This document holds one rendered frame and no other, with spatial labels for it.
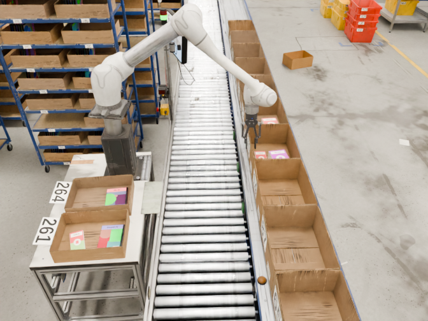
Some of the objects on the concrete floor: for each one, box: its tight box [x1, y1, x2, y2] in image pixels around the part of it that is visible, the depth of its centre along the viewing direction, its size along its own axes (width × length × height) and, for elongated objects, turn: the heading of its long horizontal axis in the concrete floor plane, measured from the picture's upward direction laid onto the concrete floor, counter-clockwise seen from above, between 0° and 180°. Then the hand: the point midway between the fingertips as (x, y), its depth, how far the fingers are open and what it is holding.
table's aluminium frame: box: [31, 157, 157, 321], centre depth 256 cm, size 100×58×72 cm, turn 4°
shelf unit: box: [0, 0, 144, 173], centre depth 328 cm, size 98×49×196 cm, turn 91°
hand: (250, 143), depth 234 cm, fingers open, 5 cm apart
